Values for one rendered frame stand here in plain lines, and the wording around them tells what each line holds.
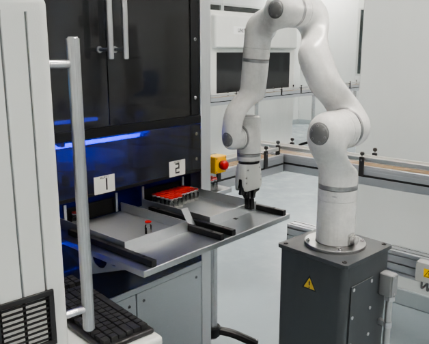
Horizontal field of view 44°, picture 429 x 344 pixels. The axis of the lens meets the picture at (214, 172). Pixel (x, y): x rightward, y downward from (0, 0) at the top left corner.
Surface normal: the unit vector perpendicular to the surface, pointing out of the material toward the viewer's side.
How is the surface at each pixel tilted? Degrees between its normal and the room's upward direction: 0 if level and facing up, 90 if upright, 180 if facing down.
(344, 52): 90
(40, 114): 90
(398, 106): 90
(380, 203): 90
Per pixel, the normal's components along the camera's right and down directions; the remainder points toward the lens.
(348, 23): -0.67, 0.16
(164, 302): 0.75, 0.15
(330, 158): -0.42, 0.75
